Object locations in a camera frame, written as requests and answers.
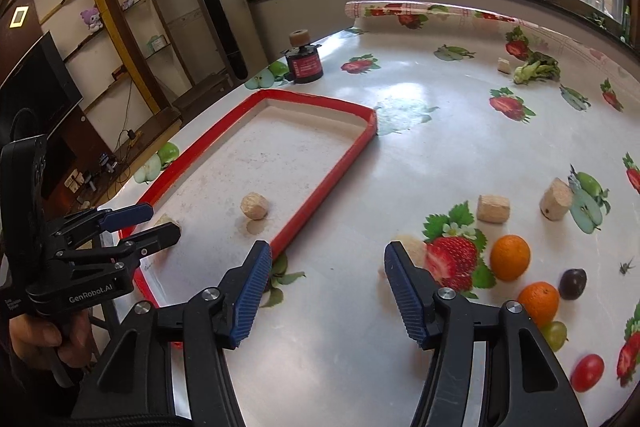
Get orange fruit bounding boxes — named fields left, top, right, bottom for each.
left=518, top=282, right=560, bottom=327
left=489, top=234, right=530, bottom=282

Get green grape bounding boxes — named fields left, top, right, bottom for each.
left=540, top=321, right=567, bottom=352

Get dark purple plum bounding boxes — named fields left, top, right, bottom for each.
left=558, top=269, right=587, bottom=301

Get cork cylinder with hole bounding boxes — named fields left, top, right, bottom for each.
left=539, top=178, right=573, bottom=221

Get red tomato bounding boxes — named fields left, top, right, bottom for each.
left=570, top=353, right=605, bottom=393

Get cork block front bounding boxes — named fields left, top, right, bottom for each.
left=153, top=213, right=181, bottom=233

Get person's left hand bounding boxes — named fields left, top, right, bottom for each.
left=9, top=310, right=98, bottom=369

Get wooden low cabinet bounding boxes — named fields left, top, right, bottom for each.
left=42, top=107, right=182, bottom=219

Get red rimmed white tray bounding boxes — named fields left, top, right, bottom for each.
left=118, top=89, right=379, bottom=350

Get wooden stool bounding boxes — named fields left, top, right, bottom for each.
left=172, top=72, right=233, bottom=124

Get black television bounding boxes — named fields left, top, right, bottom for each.
left=0, top=34, right=82, bottom=199

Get fruit print tablecloth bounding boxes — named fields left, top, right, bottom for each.
left=96, top=0, right=640, bottom=427

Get purple plush toy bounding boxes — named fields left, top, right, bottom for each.
left=80, top=6, right=104, bottom=34

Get small green insect toy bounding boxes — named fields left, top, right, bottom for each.
left=620, top=259, right=634, bottom=275

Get black motor with cork wheel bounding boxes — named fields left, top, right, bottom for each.
left=284, top=29, right=323, bottom=83

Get tiny cork piece far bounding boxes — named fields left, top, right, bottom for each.
left=497, top=57, right=511, bottom=75

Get green leafy vegetable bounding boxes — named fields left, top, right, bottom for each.
left=513, top=52, right=561, bottom=86

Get green bottle on sill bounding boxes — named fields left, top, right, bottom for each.
left=620, top=5, right=630, bottom=44

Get wooden wall shelf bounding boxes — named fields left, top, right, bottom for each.
left=34, top=0, right=194, bottom=124

